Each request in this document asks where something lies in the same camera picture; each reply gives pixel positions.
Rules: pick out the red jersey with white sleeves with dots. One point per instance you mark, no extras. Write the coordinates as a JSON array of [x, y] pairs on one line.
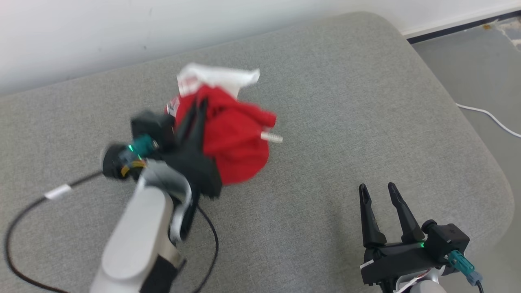
[[236, 138]]

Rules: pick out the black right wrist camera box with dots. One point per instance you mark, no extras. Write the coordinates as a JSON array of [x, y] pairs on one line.
[[447, 238]]

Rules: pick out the grey fabric sofa cushion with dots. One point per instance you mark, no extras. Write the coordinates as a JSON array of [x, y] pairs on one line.
[[333, 134]]

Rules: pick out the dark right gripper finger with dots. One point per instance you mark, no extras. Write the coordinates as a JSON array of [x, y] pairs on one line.
[[405, 219], [369, 219]]

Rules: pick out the black and white wall baseboard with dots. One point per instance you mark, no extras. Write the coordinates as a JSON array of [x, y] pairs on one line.
[[456, 27]]

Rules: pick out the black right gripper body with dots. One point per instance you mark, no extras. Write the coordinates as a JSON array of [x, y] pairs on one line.
[[399, 260]]

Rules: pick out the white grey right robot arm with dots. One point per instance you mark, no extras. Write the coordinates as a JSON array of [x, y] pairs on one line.
[[423, 287]]

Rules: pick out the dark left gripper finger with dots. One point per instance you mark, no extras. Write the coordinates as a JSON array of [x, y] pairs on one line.
[[186, 124], [200, 126]]

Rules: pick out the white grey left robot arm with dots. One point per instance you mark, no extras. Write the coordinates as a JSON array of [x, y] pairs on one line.
[[138, 236]]

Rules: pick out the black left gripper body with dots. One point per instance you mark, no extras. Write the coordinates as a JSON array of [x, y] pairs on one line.
[[195, 167]]

